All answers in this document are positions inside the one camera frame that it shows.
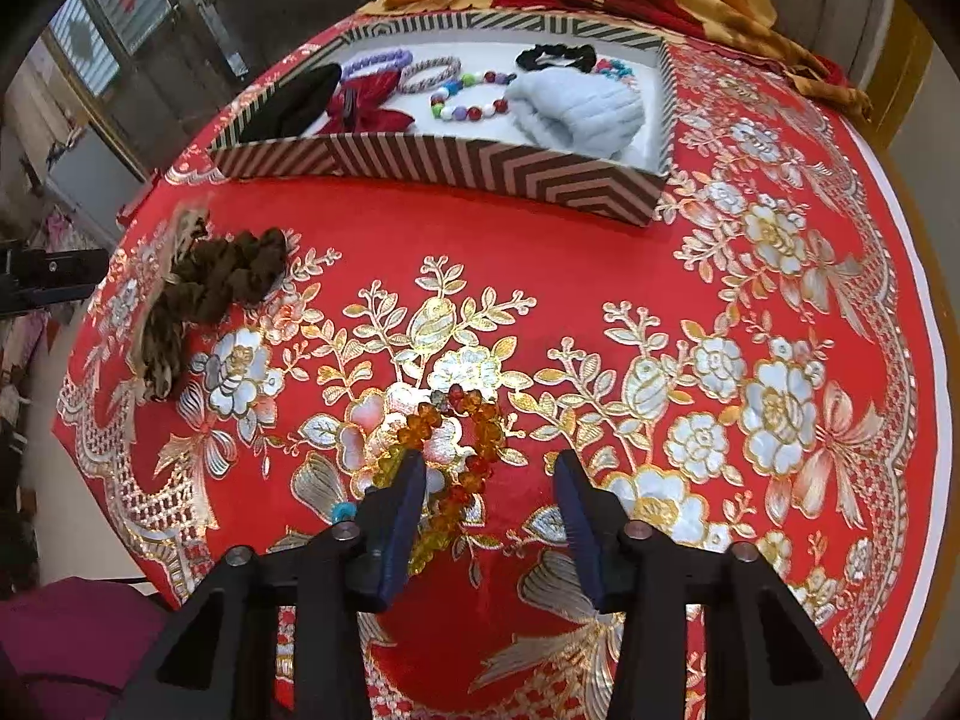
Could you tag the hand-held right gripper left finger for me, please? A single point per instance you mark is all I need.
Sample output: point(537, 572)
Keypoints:
point(397, 521)

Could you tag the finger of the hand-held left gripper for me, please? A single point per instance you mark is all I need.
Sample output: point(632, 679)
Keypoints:
point(64, 266)
point(41, 300)

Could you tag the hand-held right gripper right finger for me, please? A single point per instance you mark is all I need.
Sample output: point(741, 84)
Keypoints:
point(583, 536)

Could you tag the red bow hair clip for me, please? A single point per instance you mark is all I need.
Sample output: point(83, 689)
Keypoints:
point(375, 116)

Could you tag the striped cardboard box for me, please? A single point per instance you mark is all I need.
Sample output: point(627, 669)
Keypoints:
point(487, 165)

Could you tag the black scrunchie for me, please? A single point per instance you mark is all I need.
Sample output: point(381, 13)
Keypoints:
point(555, 54)

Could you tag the grey cabinet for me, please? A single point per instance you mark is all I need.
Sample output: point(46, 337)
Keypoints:
point(90, 172)

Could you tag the brown scrunchie with ribbon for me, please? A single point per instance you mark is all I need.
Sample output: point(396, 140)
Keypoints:
point(217, 277)

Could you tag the barred window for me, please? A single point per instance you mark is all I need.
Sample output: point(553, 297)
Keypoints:
point(97, 37)

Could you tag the red embroidered tablecloth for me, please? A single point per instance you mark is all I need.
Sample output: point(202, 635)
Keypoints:
point(600, 270)

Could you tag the black folded cloth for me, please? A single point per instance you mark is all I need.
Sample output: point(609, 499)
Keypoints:
point(292, 101)

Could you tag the dark table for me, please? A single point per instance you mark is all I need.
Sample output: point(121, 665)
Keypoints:
point(255, 22)

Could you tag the magenta cloth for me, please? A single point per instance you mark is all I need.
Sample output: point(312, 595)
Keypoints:
point(75, 645)

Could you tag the light blue fluffy scrunchie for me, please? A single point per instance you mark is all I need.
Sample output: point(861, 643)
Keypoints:
point(570, 112)

